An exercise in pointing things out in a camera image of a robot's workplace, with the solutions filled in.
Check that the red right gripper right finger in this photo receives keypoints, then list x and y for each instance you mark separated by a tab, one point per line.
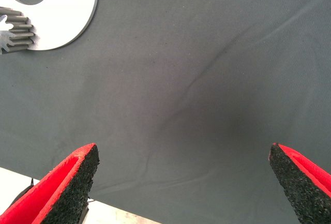
307	190

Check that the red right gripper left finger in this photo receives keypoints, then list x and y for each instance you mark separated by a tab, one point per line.
51	195

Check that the small steel planetary gear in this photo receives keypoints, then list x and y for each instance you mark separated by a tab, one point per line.
18	27

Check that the round metal carrier plate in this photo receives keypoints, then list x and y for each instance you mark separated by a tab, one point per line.
69	14

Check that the dark grey table cloth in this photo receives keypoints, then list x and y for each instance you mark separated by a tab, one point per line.
181	79

